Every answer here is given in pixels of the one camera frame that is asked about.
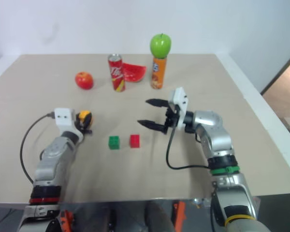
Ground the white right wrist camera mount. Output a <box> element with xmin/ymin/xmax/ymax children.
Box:
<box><xmin>168</xmin><ymin>87</ymin><xmax>190</xmax><ymax>129</ymax></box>

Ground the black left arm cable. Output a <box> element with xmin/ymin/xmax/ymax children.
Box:
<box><xmin>19</xmin><ymin>112</ymin><xmax>56</xmax><ymax>185</ymax></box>

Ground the red soda can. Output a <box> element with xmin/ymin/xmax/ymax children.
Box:
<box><xmin>107</xmin><ymin>54</ymin><xmax>126</xmax><ymax>93</ymax></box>

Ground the watermelon slice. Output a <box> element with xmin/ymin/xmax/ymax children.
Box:
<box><xmin>122</xmin><ymin>62</ymin><xmax>147</xmax><ymax>83</ymax></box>

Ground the red apple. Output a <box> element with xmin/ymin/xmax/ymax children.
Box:
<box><xmin>74</xmin><ymin>71</ymin><xmax>94</xmax><ymax>90</ymax></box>

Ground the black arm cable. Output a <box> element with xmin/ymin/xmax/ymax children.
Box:
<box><xmin>19</xmin><ymin>112</ymin><xmax>56</xmax><ymax>185</ymax></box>
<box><xmin>165</xmin><ymin>106</ymin><xmax>210</xmax><ymax>171</ymax></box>

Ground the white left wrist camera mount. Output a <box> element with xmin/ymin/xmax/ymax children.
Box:
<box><xmin>54</xmin><ymin>107</ymin><xmax>84</xmax><ymax>141</ymax></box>

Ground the orange black bracket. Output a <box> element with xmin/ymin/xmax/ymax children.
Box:
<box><xmin>173</xmin><ymin>201</ymin><xmax>187</xmax><ymax>232</ymax></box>
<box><xmin>59</xmin><ymin>209</ymin><xmax>76</xmax><ymax>232</ymax></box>

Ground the red cube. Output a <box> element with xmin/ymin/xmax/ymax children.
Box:
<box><xmin>129</xmin><ymin>134</ymin><xmax>141</xmax><ymax>148</ymax></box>

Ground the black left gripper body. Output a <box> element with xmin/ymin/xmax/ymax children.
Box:
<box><xmin>72</xmin><ymin>113</ymin><xmax>86</xmax><ymax>133</ymax></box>

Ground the green apple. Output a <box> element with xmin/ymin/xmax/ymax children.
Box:
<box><xmin>149</xmin><ymin>33</ymin><xmax>172</xmax><ymax>59</ymax></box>

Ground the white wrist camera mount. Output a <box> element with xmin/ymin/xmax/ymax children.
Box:
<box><xmin>168</xmin><ymin>87</ymin><xmax>190</xmax><ymax>129</ymax></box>
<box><xmin>54</xmin><ymin>107</ymin><xmax>84</xmax><ymax>141</ymax></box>

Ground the green cube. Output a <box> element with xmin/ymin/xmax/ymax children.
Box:
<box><xmin>108</xmin><ymin>135</ymin><xmax>121</xmax><ymax>150</ymax></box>

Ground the yellow cube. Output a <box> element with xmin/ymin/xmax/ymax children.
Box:
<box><xmin>78</xmin><ymin>110</ymin><xmax>92</xmax><ymax>127</ymax></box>

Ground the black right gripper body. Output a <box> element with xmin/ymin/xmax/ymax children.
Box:
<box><xmin>162</xmin><ymin>103</ymin><xmax>182</xmax><ymax>134</ymax></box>

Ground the orange drink can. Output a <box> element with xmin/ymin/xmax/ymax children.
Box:
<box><xmin>150</xmin><ymin>56</ymin><xmax>167</xmax><ymax>89</ymax></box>

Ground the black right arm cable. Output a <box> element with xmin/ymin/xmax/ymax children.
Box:
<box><xmin>165</xmin><ymin>106</ymin><xmax>210</xmax><ymax>171</ymax></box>

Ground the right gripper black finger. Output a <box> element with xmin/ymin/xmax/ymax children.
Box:
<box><xmin>145</xmin><ymin>98</ymin><xmax>171</xmax><ymax>108</ymax></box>
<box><xmin>137</xmin><ymin>119</ymin><xmax>166</xmax><ymax>133</ymax></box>

